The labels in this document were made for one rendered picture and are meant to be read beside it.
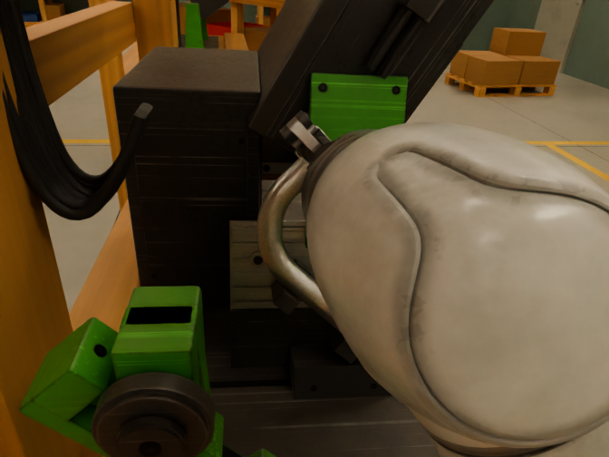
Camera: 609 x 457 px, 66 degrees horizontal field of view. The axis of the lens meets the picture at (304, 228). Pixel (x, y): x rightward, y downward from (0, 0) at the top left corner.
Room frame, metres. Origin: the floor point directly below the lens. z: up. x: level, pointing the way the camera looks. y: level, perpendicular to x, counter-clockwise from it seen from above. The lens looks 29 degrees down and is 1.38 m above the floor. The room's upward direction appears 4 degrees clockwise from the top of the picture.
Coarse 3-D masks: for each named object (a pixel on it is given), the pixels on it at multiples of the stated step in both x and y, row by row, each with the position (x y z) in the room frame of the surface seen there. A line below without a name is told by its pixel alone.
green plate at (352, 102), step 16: (320, 80) 0.56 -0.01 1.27; (336, 80) 0.56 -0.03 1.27; (352, 80) 0.56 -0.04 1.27; (368, 80) 0.56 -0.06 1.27; (384, 80) 0.57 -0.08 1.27; (400, 80) 0.57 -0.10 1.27; (320, 96) 0.55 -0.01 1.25; (336, 96) 0.55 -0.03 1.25; (352, 96) 0.56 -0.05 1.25; (368, 96) 0.56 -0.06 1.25; (384, 96) 0.56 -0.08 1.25; (400, 96) 0.56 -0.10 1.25; (320, 112) 0.55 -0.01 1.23; (336, 112) 0.55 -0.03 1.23; (352, 112) 0.55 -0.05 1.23; (368, 112) 0.55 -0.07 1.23; (384, 112) 0.56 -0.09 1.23; (400, 112) 0.56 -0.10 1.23; (320, 128) 0.54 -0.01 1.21; (336, 128) 0.54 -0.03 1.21; (352, 128) 0.55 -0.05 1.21; (368, 128) 0.55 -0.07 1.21; (304, 240) 0.51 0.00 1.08
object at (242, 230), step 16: (240, 224) 0.52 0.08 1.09; (256, 224) 0.52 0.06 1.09; (288, 224) 0.53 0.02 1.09; (304, 224) 0.53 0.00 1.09; (240, 240) 0.51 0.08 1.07; (256, 240) 0.52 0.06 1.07; (288, 240) 0.52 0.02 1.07; (240, 256) 0.51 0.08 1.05; (256, 256) 0.50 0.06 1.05; (304, 256) 0.52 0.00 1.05; (240, 272) 0.50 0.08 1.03; (256, 272) 0.50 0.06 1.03; (240, 288) 0.49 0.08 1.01; (256, 288) 0.49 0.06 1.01; (240, 304) 0.49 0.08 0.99; (256, 304) 0.49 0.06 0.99; (272, 304) 0.49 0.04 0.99; (304, 304) 0.50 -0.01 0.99
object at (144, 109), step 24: (0, 0) 0.40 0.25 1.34; (0, 24) 0.40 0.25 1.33; (24, 48) 0.42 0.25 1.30; (24, 72) 0.41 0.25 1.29; (24, 96) 0.40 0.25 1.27; (24, 120) 0.38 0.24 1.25; (48, 120) 0.42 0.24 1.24; (144, 120) 0.39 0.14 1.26; (24, 144) 0.37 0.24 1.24; (48, 144) 0.41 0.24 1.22; (24, 168) 0.36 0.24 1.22; (48, 168) 0.39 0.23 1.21; (72, 168) 0.42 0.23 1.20; (120, 168) 0.38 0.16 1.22; (48, 192) 0.36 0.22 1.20; (72, 192) 0.40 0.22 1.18; (96, 192) 0.38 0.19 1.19; (72, 216) 0.36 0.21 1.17
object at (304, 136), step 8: (296, 120) 0.37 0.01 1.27; (296, 128) 0.36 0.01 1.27; (304, 128) 0.36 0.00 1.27; (312, 128) 0.37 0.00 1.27; (296, 136) 0.37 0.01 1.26; (304, 136) 0.36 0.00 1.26; (312, 136) 0.36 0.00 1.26; (296, 144) 0.37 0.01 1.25; (304, 144) 0.36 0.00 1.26; (312, 144) 0.35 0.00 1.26; (320, 144) 0.35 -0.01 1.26
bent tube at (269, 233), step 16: (288, 176) 0.49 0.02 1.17; (304, 176) 0.49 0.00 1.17; (272, 192) 0.49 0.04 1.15; (288, 192) 0.49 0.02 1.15; (272, 208) 0.48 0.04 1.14; (272, 224) 0.48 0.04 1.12; (272, 240) 0.47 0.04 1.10; (272, 256) 0.47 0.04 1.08; (288, 256) 0.48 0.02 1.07; (272, 272) 0.47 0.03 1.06; (288, 272) 0.46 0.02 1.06; (304, 272) 0.47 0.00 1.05; (288, 288) 0.46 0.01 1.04; (304, 288) 0.46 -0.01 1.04; (320, 304) 0.45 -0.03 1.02
